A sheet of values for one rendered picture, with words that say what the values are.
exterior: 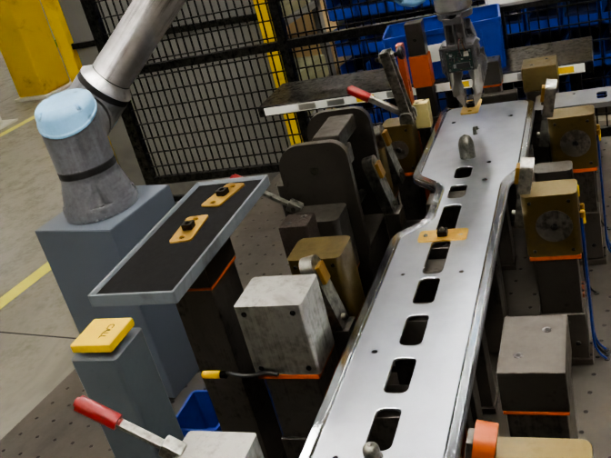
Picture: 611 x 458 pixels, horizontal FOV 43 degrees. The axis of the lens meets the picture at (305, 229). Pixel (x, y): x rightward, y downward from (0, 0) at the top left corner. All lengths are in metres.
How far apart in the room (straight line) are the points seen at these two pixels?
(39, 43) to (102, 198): 7.52
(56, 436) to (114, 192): 0.53
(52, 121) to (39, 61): 7.47
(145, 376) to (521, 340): 0.48
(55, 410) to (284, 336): 0.85
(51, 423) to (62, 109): 0.67
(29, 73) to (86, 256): 7.50
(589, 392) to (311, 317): 0.58
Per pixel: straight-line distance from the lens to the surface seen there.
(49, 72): 9.06
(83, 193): 1.55
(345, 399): 1.02
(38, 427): 1.79
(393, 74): 1.73
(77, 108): 1.53
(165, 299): 1.05
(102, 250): 1.53
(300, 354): 1.07
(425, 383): 1.02
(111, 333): 1.01
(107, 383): 1.02
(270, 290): 1.08
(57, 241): 1.60
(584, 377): 1.48
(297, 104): 2.19
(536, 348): 1.00
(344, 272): 1.20
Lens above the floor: 1.62
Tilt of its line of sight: 25 degrees down
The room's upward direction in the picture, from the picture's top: 15 degrees counter-clockwise
